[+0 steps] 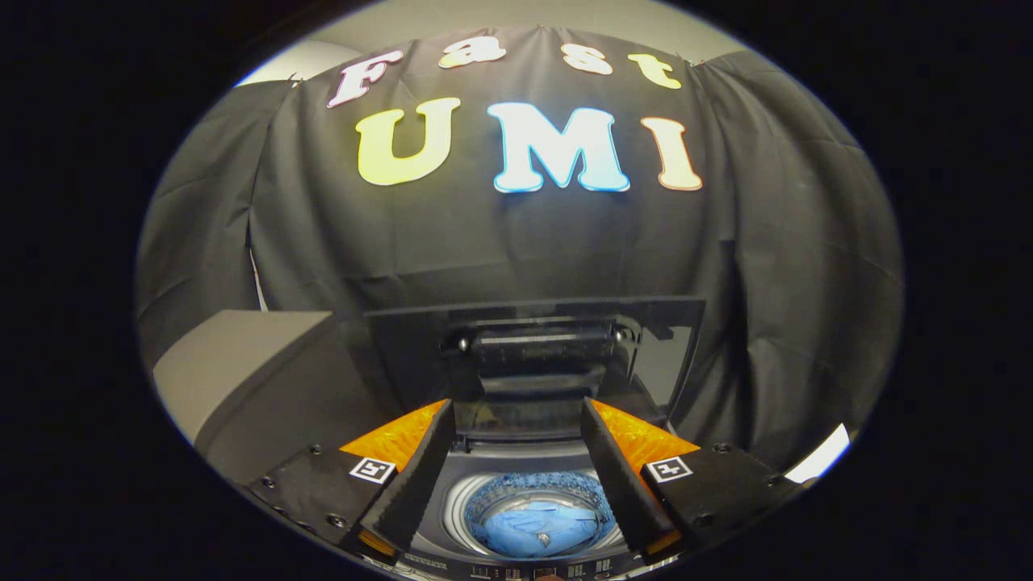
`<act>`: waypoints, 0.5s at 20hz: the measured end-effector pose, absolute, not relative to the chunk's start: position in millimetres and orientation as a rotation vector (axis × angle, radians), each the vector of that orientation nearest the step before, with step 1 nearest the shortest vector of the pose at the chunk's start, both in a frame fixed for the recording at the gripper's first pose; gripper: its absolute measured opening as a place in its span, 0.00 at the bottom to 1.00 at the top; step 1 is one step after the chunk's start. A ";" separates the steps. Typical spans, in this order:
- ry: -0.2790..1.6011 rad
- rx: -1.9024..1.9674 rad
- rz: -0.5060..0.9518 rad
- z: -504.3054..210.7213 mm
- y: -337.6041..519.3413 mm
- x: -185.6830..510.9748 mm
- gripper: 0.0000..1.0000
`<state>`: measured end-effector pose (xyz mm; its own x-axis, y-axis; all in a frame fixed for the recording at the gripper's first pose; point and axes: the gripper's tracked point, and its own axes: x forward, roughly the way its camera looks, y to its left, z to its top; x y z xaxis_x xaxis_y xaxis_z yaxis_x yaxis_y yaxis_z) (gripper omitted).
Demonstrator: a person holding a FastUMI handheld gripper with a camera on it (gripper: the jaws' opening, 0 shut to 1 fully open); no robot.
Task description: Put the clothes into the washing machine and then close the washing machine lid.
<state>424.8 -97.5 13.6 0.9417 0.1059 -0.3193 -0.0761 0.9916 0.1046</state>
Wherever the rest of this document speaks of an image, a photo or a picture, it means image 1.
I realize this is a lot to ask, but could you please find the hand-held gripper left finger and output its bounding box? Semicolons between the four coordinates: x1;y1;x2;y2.
245;398;457;562

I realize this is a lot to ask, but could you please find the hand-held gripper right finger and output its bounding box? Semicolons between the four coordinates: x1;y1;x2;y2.
579;396;801;559

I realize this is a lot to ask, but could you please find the light blue polo shirt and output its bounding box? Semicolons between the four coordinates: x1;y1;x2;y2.
470;499;604;560

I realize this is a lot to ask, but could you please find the grey cabinet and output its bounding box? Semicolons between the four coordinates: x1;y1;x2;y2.
152;310;408;489

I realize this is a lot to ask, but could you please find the white flat board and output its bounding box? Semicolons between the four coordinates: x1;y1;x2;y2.
781;423;851;484

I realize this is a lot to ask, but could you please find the black backdrop cloth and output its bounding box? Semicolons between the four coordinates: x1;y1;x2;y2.
136;26;905;479

